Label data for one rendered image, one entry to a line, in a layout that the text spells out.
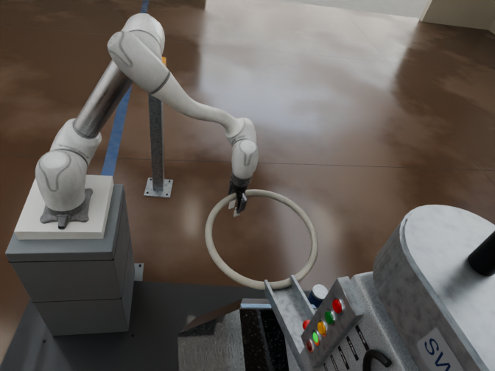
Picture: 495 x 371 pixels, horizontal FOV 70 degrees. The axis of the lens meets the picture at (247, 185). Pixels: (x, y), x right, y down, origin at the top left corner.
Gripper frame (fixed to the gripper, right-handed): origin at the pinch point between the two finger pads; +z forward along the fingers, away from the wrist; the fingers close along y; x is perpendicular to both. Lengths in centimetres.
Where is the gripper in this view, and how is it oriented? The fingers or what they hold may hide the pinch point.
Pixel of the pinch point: (234, 207)
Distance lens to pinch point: 168.8
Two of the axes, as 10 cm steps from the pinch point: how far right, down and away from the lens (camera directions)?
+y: 4.9, 7.1, -5.1
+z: -1.6, 6.4, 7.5
